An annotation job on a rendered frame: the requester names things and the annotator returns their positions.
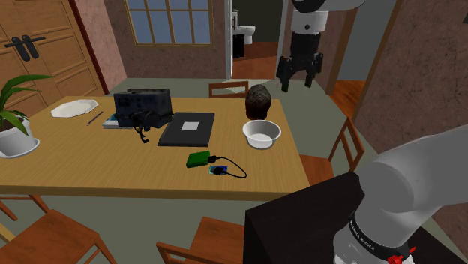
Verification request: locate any green plant in white pot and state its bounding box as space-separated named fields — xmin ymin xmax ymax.
xmin=0 ymin=73 xmax=56 ymax=161

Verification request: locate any black bin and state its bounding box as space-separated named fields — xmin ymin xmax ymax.
xmin=232 ymin=34 xmax=245 ymax=59

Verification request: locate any small blue device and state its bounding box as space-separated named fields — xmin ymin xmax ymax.
xmin=208 ymin=165 xmax=229 ymax=177

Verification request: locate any wooden chair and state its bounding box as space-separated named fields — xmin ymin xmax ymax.
xmin=0 ymin=194 xmax=119 ymax=264
xmin=208 ymin=80 xmax=250 ymax=99
xmin=155 ymin=215 xmax=246 ymax=264
xmin=298 ymin=115 xmax=366 ymax=186

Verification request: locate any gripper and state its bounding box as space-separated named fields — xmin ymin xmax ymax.
xmin=275 ymin=31 xmax=326 ymax=94

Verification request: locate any wooden dining table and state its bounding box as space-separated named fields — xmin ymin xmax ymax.
xmin=0 ymin=95 xmax=311 ymax=203

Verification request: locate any white octagonal plate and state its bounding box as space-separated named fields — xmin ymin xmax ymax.
xmin=49 ymin=98 xmax=100 ymax=119

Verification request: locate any dark pencil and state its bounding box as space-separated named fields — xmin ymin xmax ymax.
xmin=85 ymin=110 xmax=105 ymax=127

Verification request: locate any white toilet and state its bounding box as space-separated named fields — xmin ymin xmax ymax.
xmin=232 ymin=10 xmax=257 ymax=46

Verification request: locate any green rectangular box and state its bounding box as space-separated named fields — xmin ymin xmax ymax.
xmin=184 ymin=150 xmax=212 ymax=170

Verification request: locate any black toaster with cord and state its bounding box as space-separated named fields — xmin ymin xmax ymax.
xmin=112 ymin=87 xmax=174 ymax=145

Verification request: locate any wooden double door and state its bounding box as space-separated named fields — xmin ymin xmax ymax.
xmin=0 ymin=0 xmax=108 ymax=119

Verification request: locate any dark grey round vase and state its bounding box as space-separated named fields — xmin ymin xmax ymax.
xmin=244 ymin=83 xmax=273 ymax=122

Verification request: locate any black cable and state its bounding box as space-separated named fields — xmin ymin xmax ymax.
xmin=208 ymin=154 xmax=248 ymax=180

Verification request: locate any pale blue book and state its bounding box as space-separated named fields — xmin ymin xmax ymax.
xmin=101 ymin=112 xmax=134 ymax=131

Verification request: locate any white bowl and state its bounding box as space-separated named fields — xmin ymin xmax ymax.
xmin=241 ymin=119 xmax=283 ymax=151

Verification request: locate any wood-framed window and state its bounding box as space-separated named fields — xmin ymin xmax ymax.
xmin=123 ymin=0 xmax=216 ymax=48

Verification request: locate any black laptop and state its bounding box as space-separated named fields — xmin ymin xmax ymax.
xmin=157 ymin=111 xmax=216 ymax=149

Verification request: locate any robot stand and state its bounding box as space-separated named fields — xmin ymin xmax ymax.
xmin=242 ymin=171 xmax=459 ymax=264

